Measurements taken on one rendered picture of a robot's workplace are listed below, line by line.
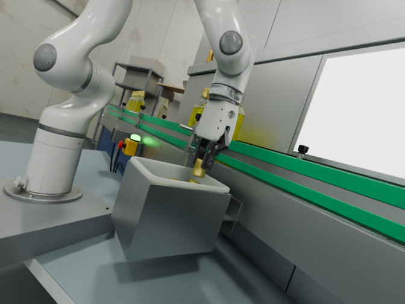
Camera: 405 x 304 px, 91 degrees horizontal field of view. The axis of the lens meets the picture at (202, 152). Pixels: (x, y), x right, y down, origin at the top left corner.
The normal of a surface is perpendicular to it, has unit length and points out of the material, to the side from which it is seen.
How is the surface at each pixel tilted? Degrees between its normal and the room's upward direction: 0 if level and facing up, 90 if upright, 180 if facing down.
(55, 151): 88
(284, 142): 90
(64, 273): 0
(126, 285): 0
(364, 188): 90
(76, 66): 95
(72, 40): 63
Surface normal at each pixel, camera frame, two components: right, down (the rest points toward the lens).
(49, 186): 0.59, 0.21
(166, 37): -0.42, -0.08
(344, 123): -0.77, -0.22
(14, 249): 0.85, 0.31
